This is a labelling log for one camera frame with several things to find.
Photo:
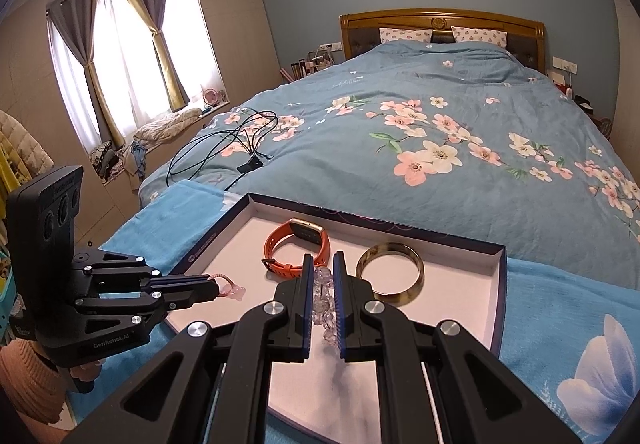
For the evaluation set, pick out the grey and gold curtain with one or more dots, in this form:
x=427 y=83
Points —
x=155 y=8
x=75 y=48

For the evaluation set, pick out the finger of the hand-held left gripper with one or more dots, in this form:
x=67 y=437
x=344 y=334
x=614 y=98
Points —
x=185 y=285
x=192 y=302

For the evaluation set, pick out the wooden bed headboard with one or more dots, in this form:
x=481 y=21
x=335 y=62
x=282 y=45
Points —
x=440 y=16

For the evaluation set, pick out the person's left hand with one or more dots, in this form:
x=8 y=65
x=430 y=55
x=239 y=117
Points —
x=86 y=370

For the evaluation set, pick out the small black device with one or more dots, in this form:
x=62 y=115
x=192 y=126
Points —
x=250 y=163

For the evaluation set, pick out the brown translucent bangle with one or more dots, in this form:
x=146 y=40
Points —
x=400 y=299

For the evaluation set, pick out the white puffy jacket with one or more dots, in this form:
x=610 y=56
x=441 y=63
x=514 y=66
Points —
x=22 y=143

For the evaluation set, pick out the small pink fan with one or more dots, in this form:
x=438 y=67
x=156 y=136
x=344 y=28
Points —
x=211 y=97

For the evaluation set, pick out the blue floral duvet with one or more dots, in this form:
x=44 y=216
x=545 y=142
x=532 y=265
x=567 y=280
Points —
x=400 y=88

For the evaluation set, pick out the white wall socket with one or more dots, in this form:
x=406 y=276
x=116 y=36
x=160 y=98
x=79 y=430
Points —
x=564 y=64
x=330 y=46

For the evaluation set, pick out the shallow cardboard box tray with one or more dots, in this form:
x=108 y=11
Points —
x=450 y=294

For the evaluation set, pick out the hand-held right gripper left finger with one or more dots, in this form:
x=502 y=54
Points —
x=306 y=309

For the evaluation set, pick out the crumpled bedding pile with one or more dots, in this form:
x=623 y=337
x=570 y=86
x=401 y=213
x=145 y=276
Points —
x=167 y=123

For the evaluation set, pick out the person's left forearm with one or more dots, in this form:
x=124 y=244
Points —
x=30 y=379

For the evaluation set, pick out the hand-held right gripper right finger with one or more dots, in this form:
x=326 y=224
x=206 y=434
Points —
x=342 y=309

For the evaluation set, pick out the pile of clothes by window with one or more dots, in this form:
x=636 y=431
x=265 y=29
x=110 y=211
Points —
x=117 y=161

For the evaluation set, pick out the cosmetics on nightstand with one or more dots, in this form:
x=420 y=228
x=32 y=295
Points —
x=310 y=66

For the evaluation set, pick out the orange smartwatch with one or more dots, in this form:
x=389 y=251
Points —
x=287 y=270

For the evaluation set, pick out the dotted white pillow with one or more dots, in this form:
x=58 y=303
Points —
x=405 y=35
x=480 y=36

